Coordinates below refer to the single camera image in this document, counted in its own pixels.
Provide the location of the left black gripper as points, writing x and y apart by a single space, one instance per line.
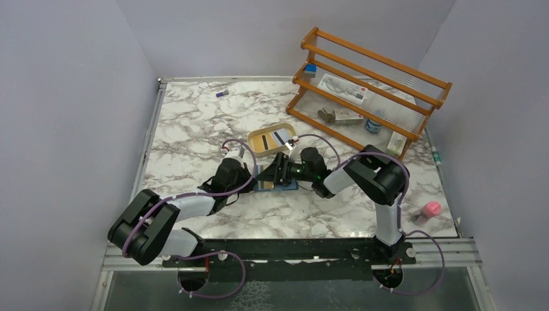
249 187

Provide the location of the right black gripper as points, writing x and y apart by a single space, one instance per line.
273 173

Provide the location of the blue leather card holder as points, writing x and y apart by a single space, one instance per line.
292 186

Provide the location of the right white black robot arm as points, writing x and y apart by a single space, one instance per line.
381 177

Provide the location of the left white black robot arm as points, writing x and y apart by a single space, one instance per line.
145 230

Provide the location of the grey card in holder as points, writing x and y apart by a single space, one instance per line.
265 186

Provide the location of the yellow card with black stripe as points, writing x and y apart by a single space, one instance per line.
263 142

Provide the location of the grey card with black stripe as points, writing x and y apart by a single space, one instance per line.
281 136

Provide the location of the beige oval tray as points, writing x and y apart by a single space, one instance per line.
271 128

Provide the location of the grey metal clip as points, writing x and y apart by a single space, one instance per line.
326 116

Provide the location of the small purple white object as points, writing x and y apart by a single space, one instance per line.
222 94

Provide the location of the small grey cardboard box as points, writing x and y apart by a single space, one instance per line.
347 117

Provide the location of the orange wooden shelf rack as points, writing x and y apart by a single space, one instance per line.
401 98

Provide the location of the blue grey block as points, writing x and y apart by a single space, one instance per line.
310 70

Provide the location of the white printed flat package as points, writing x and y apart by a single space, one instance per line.
343 89

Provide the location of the blue white small jar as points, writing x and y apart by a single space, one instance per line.
372 126

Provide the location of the small white green box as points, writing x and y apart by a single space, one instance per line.
396 145

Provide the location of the pink bottle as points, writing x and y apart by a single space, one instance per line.
428 211

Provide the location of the green white marker pen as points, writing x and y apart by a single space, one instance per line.
436 156

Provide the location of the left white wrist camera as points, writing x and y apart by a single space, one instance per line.
236 154

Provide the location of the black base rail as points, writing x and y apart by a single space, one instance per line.
276 260

